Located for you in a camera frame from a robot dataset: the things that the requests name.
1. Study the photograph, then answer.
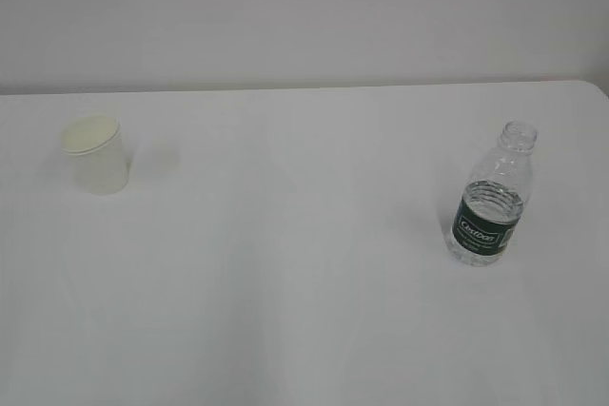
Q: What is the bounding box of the clear water bottle green label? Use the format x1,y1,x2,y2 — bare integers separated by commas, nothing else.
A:
446,121,538,266

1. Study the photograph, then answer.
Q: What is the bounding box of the white paper cup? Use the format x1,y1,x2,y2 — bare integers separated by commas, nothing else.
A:
61,115,128,195

